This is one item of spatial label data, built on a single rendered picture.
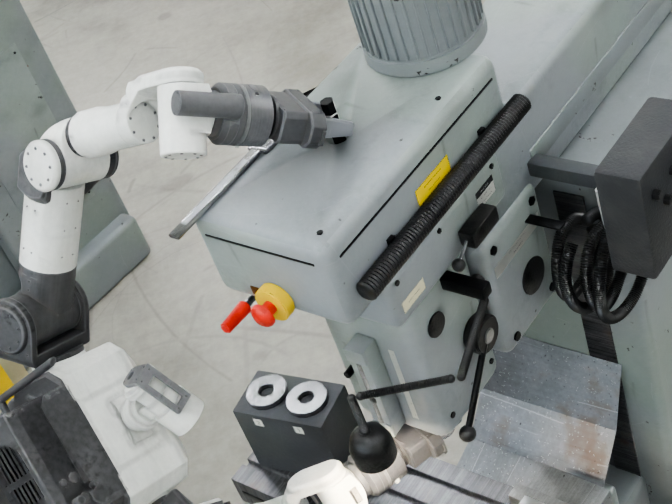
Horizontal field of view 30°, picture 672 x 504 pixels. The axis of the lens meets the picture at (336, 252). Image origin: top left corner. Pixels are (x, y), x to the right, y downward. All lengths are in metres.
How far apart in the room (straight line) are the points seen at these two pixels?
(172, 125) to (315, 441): 1.07
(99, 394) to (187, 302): 2.75
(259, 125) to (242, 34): 4.49
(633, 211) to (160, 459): 0.84
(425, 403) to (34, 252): 0.68
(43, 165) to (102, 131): 0.12
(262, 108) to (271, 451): 1.15
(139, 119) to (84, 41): 4.98
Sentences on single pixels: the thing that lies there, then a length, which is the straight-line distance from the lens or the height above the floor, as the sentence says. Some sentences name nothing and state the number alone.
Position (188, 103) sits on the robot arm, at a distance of 1.68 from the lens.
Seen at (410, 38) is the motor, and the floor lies 1.96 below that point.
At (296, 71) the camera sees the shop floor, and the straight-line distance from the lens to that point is 5.79.
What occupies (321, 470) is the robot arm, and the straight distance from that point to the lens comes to 2.23.
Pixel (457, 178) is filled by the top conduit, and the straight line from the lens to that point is 1.87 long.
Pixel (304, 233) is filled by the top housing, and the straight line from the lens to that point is 1.72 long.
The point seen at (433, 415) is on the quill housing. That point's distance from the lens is 2.12.
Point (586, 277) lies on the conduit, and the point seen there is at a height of 1.49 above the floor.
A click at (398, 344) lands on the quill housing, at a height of 1.55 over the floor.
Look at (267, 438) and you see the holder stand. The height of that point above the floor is 1.02.
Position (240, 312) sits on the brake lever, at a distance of 1.93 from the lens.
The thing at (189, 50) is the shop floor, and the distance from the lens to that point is 6.29.
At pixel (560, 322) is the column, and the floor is 1.14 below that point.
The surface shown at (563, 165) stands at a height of 1.63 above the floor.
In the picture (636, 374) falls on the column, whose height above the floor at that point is 1.04.
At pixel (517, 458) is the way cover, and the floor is 0.85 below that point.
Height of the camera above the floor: 2.94
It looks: 39 degrees down
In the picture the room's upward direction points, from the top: 21 degrees counter-clockwise
